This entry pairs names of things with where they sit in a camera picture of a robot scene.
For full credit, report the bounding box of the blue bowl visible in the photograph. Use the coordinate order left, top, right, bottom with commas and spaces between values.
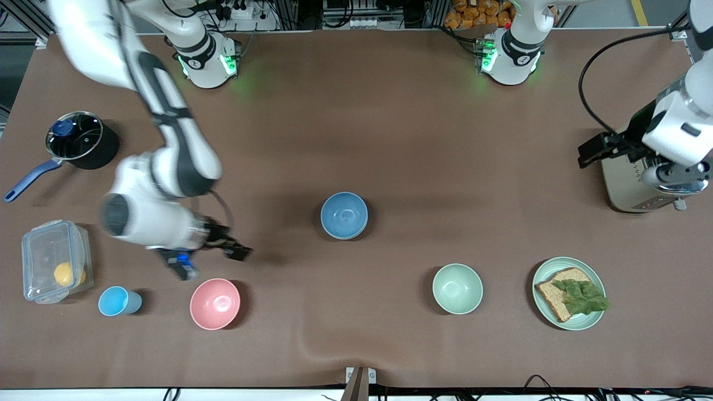
321, 192, 369, 241

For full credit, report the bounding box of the pink bowl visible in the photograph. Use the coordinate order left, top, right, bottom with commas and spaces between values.
190, 278, 241, 331

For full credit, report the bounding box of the pale mint green bowl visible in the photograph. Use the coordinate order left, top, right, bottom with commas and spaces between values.
432, 263, 484, 315

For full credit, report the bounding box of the silver toaster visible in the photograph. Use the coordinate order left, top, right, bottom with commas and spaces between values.
600, 158, 710, 214

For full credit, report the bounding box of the light blue cup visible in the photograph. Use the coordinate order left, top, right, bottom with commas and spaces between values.
98, 286, 143, 317

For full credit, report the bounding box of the pale green plate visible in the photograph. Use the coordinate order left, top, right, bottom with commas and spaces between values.
532, 257, 607, 331

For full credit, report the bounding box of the green lettuce leaf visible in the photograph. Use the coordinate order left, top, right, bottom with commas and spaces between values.
551, 278, 611, 316

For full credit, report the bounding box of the brown bread slice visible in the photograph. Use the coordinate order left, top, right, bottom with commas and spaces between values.
535, 267, 594, 323

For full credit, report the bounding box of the yellow orange fruit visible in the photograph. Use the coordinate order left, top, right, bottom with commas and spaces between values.
53, 262, 87, 288

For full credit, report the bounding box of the glass lid with blue knob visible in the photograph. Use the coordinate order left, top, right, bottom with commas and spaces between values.
46, 112, 104, 160

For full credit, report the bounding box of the clear plastic lidded container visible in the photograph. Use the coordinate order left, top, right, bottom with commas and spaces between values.
21, 221, 94, 305

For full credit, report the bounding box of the bag of orange buns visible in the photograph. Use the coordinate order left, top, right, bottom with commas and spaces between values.
444, 0, 516, 31

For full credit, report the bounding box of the white power strip with plugs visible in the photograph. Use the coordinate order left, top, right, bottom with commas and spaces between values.
220, 0, 257, 20

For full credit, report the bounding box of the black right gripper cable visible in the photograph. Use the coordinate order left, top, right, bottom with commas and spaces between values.
209, 190, 235, 230

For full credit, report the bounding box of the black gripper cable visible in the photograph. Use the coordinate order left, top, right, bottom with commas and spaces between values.
578, 25, 691, 134
209, 190, 235, 230

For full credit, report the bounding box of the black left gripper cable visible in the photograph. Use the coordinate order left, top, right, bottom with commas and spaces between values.
578, 25, 691, 134

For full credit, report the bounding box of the black pot with blue handle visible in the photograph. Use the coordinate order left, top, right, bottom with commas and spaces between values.
4, 111, 120, 203

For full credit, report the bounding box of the black looped floor cable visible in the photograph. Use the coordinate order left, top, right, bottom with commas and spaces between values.
524, 374, 563, 392

